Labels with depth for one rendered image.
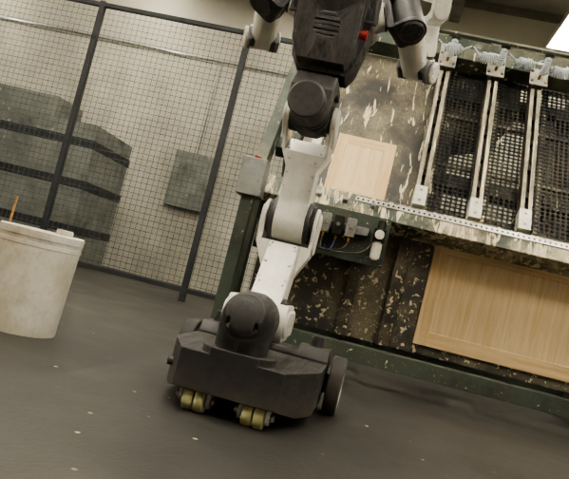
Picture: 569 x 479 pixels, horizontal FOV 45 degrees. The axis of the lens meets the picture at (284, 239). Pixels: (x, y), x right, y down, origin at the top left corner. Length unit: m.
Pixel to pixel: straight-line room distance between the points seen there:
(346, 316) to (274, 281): 1.40
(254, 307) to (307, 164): 0.59
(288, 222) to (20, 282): 0.95
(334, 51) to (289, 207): 0.51
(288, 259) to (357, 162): 1.47
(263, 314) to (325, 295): 1.75
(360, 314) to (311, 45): 1.80
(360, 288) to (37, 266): 1.74
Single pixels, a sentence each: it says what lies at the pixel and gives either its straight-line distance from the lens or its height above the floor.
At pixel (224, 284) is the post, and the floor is 0.32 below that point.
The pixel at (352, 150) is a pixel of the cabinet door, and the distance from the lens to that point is 3.64.
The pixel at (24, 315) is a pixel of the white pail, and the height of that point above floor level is 0.07.
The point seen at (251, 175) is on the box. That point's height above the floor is 0.84.
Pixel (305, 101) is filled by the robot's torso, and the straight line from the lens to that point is 2.02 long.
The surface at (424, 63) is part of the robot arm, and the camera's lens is 2.44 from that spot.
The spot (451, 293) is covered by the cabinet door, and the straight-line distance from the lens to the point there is 3.60.
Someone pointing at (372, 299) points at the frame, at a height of 0.41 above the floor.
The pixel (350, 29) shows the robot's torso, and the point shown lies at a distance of 2.13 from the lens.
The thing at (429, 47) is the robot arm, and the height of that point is 1.31.
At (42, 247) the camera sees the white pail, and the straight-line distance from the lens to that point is 2.50.
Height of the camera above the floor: 0.42
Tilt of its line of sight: 3 degrees up
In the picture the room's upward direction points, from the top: 14 degrees clockwise
